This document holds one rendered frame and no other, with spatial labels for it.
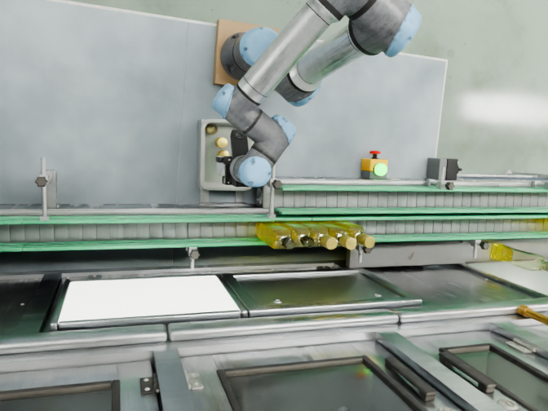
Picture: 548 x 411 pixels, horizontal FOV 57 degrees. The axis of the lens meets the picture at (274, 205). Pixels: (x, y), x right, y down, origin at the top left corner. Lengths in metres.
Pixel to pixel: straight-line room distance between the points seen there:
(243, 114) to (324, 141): 0.62
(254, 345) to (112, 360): 0.29
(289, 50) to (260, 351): 0.67
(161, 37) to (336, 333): 1.05
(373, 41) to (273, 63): 0.24
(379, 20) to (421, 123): 0.85
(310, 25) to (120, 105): 0.72
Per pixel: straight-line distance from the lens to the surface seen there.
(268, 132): 1.27
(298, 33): 1.21
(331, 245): 1.42
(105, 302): 1.31
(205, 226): 1.60
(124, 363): 1.09
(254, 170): 1.25
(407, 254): 1.88
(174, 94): 1.70
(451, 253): 1.99
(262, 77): 1.23
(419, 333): 1.29
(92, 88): 1.69
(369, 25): 1.23
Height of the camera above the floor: 2.43
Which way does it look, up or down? 71 degrees down
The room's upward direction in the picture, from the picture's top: 115 degrees clockwise
